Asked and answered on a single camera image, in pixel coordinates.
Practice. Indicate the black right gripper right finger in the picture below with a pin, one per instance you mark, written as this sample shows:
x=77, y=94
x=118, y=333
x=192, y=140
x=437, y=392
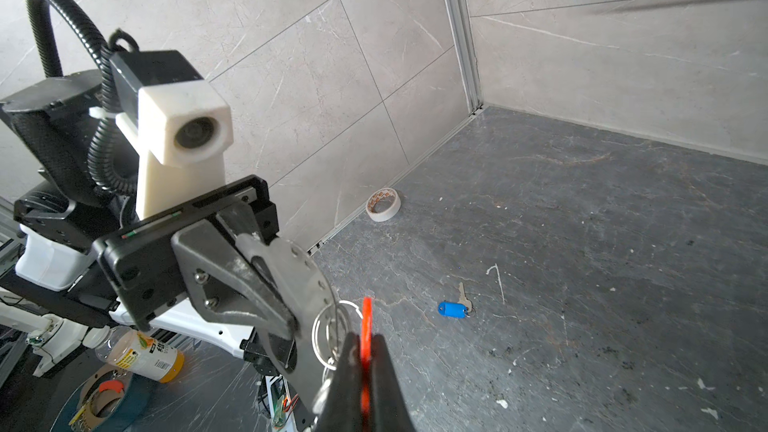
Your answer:
x=387, y=408

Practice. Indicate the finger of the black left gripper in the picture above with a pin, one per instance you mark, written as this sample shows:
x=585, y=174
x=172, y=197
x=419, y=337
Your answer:
x=264, y=278
x=202, y=253

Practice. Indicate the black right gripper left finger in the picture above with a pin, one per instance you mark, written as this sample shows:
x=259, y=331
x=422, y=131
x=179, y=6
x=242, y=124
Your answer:
x=343, y=410

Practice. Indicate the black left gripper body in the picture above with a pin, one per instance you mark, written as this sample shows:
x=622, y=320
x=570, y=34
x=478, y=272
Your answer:
x=139, y=262

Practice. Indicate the red plastic key tag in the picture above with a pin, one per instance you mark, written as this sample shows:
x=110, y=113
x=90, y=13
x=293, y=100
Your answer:
x=365, y=357

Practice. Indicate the blue plastic key tag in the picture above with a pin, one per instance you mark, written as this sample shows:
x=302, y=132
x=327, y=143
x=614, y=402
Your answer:
x=453, y=310

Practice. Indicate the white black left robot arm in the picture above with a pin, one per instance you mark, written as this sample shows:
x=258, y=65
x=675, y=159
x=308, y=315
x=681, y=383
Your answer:
x=88, y=190

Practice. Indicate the white yellow bottle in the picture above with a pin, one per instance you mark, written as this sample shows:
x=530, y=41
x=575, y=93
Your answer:
x=135, y=352

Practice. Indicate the white tape roll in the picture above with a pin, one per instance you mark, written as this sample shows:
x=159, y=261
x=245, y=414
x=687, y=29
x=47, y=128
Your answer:
x=383, y=205

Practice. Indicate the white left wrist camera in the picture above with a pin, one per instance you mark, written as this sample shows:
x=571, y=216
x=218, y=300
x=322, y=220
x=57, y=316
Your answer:
x=178, y=124

